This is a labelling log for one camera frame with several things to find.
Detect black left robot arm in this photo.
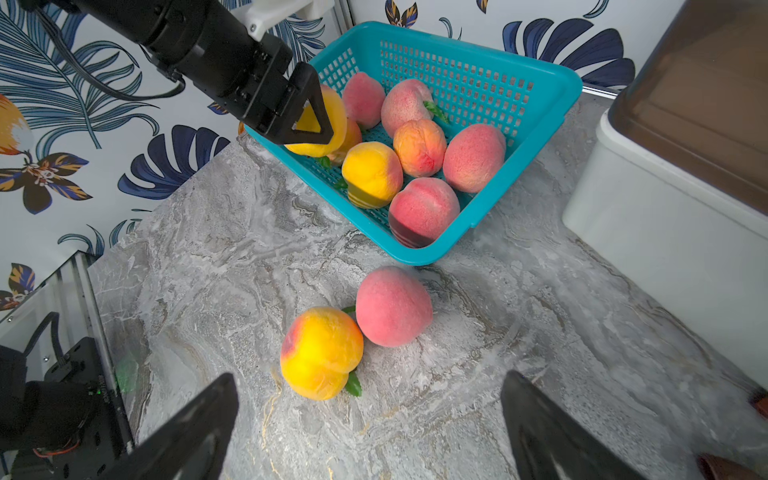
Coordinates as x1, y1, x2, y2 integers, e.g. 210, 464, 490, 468
57, 0, 334, 145

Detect yellow red peach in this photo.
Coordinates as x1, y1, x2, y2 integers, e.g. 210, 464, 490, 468
342, 142, 404, 209
393, 119, 447, 177

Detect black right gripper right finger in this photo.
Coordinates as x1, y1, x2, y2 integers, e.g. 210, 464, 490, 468
500, 370, 642, 479

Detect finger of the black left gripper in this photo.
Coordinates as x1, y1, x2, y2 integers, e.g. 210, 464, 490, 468
263, 62, 334, 145

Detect brown toy figure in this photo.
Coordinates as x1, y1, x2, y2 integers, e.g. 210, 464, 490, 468
696, 390, 767, 480

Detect brown white storage box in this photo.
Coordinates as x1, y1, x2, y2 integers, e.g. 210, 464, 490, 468
562, 1, 767, 385

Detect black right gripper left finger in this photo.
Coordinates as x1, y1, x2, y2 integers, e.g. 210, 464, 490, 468
102, 373, 239, 479

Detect teal plastic basket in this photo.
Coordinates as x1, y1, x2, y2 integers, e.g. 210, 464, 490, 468
247, 22, 582, 266

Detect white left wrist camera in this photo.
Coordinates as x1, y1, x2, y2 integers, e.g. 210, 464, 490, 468
230, 0, 335, 42

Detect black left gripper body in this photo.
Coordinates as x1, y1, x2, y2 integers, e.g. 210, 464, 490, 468
137, 1, 315, 144

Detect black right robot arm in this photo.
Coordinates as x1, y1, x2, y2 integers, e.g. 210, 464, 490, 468
1, 312, 640, 479

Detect pink peach top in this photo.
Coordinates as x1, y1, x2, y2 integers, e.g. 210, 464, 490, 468
355, 266, 433, 347

